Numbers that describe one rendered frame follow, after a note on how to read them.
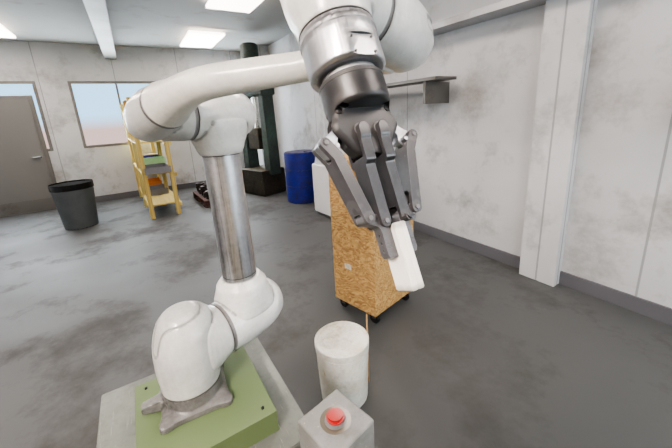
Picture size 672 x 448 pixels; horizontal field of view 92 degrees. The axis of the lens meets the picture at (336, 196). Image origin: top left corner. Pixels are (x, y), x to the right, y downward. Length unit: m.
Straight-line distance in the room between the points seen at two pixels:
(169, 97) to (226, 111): 0.22
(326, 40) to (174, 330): 0.79
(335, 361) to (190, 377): 0.97
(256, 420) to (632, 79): 2.97
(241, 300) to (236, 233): 0.20
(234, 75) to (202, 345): 0.68
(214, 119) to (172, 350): 0.58
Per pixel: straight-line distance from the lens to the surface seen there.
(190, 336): 0.96
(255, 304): 1.04
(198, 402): 1.07
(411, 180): 0.36
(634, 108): 3.10
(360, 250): 2.38
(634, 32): 3.14
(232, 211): 0.94
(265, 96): 6.51
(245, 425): 1.03
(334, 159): 0.32
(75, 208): 6.40
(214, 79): 0.64
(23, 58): 8.51
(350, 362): 1.86
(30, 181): 8.50
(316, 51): 0.37
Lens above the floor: 1.57
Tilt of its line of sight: 15 degrees down
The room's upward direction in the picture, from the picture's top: 3 degrees counter-clockwise
